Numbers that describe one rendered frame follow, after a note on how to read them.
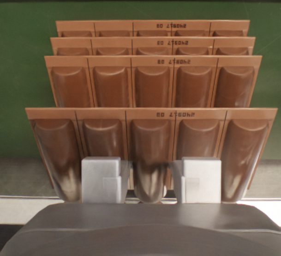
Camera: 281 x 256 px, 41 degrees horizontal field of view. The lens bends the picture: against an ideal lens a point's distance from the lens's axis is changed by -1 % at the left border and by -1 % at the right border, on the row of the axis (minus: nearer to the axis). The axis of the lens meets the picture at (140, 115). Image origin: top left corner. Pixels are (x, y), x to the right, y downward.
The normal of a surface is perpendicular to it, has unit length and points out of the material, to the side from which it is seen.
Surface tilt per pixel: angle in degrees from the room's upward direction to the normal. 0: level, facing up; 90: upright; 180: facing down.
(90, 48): 2
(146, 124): 90
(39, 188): 90
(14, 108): 2
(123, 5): 2
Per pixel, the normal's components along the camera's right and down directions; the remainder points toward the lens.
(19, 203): -0.02, -0.15
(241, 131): -0.44, 0.31
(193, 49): -0.02, -0.69
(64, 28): -0.02, 0.73
